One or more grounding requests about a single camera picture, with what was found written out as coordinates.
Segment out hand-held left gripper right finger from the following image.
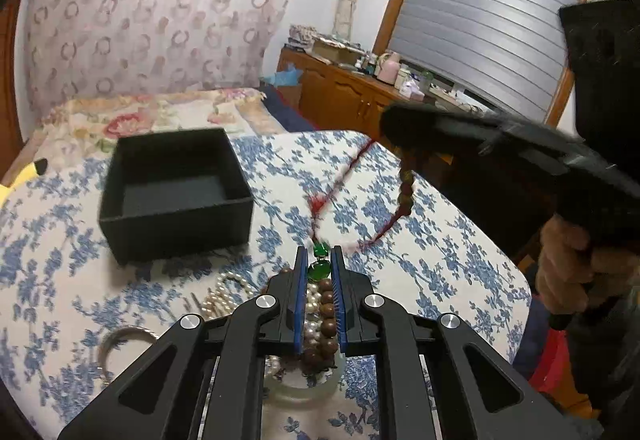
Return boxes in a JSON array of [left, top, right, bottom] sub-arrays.
[[330, 245, 601, 440]]

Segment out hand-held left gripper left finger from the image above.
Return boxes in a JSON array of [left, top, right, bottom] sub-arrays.
[[57, 246, 308, 440]]

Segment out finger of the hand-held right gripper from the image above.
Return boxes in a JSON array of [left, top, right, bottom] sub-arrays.
[[380, 102, 507, 158]]

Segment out white pearl necklace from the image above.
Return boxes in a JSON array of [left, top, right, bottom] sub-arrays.
[[201, 270, 322, 373]]

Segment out brown wooden bead bracelet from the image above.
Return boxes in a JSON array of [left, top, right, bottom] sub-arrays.
[[277, 270, 336, 375]]

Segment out pale jade bangle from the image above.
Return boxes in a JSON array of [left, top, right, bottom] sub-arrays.
[[261, 354, 342, 404]]

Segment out black jewelry box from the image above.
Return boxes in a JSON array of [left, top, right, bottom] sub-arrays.
[[98, 127, 254, 267]]

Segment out silver bangle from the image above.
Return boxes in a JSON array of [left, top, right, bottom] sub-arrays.
[[96, 327, 152, 389]]

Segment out person's right forearm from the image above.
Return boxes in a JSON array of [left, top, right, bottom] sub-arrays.
[[562, 283, 640, 423]]

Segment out person's right hand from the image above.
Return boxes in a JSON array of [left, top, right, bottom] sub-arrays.
[[536, 214, 640, 318]]

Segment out blue floral tablecloth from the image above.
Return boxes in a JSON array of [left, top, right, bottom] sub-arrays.
[[0, 130, 534, 440]]

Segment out pink kettle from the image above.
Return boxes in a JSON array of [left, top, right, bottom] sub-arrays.
[[375, 52, 401, 84]]

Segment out wooden sideboard cabinet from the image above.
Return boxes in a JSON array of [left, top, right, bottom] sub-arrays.
[[276, 45, 453, 143]]

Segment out cardboard box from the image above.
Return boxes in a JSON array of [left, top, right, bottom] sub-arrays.
[[310, 37, 367, 67]]

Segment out grey window blind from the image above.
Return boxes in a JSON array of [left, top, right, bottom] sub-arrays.
[[389, 0, 584, 122]]

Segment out dark blue bed sheet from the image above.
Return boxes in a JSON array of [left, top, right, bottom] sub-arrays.
[[259, 84, 318, 134]]

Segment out blue plastic bag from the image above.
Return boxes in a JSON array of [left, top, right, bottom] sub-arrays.
[[259, 62, 304, 88]]

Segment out stack of papers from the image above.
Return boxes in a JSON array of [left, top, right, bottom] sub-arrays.
[[287, 23, 322, 53]]

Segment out red bag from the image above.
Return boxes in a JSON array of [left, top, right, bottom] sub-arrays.
[[529, 327, 572, 402]]

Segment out pink floral bed blanket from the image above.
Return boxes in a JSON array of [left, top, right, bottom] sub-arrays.
[[29, 88, 287, 167]]

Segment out yellow plush toy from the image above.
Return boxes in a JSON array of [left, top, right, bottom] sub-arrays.
[[0, 157, 49, 204]]

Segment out wooden louvered wardrobe door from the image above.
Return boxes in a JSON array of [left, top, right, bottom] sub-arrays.
[[0, 0, 27, 178]]

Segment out pink ring-patterned curtain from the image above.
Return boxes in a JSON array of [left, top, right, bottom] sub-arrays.
[[22, 0, 296, 115]]

